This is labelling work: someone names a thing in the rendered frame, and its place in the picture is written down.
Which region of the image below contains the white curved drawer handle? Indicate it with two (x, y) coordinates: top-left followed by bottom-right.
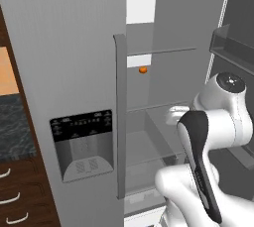
(0, 168), (12, 179)
(0, 191), (22, 205)
(5, 211), (30, 226)

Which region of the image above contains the grey fridge door with dispenser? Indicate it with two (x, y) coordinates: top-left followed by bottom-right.
(0, 0), (128, 227)

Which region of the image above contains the dark fridge door bin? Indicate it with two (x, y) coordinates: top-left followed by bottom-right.
(209, 23), (254, 73)

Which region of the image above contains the grey fridge body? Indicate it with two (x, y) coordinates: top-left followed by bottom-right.
(124, 0), (232, 227)

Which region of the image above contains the open grey fridge door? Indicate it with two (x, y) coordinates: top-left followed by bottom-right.
(203, 0), (254, 202)

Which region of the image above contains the glass fridge shelf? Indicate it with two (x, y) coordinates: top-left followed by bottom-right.
(126, 100), (196, 114)
(126, 22), (198, 57)

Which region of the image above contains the grey fridge door handle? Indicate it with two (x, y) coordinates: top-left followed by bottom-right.
(112, 33), (128, 200)

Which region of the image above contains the clear fridge crisper drawer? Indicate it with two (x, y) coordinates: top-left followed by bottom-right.
(125, 106), (191, 174)

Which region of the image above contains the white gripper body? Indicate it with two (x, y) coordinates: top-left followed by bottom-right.
(165, 105), (192, 127)

